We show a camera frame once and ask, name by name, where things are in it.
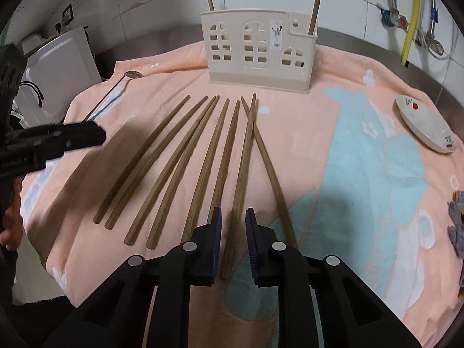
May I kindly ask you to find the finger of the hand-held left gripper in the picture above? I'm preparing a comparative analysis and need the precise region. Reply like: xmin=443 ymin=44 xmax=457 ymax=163
xmin=45 ymin=121 xmax=108 ymax=159

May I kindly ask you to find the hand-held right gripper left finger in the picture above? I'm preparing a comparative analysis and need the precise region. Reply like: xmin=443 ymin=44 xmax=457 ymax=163
xmin=43 ymin=206 xmax=222 ymax=348

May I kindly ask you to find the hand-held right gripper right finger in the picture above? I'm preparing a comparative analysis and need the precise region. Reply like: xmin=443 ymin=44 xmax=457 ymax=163
xmin=245 ymin=207 xmax=423 ymax=348

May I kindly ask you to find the row of wooden chopsticks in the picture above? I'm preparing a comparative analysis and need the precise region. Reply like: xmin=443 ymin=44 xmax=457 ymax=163
xmin=92 ymin=93 xmax=300 ymax=280

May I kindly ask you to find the cream plastic utensil holder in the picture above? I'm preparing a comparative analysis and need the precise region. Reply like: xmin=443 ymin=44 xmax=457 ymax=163
xmin=199 ymin=9 xmax=320 ymax=94

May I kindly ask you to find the person's left hand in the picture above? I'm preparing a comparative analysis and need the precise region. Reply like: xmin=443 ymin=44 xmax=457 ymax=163
xmin=0 ymin=179 xmax=24 ymax=251

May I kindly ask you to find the white appliance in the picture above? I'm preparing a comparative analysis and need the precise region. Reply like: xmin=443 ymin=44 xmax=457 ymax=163
xmin=20 ymin=26 xmax=103 ymax=126

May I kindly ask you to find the metal spoon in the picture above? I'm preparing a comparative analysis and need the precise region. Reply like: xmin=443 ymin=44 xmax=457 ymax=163
xmin=84 ymin=70 xmax=144 ymax=122

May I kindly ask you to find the pink whale print towel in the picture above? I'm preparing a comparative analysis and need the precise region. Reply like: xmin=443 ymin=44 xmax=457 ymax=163
xmin=20 ymin=40 xmax=464 ymax=348

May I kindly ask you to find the grey knit glove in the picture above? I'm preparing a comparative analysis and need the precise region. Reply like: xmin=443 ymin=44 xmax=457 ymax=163
xmin=447 ymin=190 xmax=464 ymax=287

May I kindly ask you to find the white flower print dish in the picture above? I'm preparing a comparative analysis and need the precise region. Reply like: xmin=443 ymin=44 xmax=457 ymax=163
xmin=394 ymin=94 xmax=456 ymax=154

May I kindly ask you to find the metal water valve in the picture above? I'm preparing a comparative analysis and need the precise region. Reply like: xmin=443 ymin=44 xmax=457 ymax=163
xmin=422 ymin=31 xmax=446 ymax=56
xmin=377 ymin=3 xmax=412 ymax=31

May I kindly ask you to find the black cable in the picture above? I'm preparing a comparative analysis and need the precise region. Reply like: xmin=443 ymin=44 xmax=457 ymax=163
xmin=18 ymin=81 xmax=45 ymax=108

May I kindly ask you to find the yellow hose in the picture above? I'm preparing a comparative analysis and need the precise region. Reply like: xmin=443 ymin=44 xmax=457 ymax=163
xmin=400 ymin=0 xmax=424 ymax=66

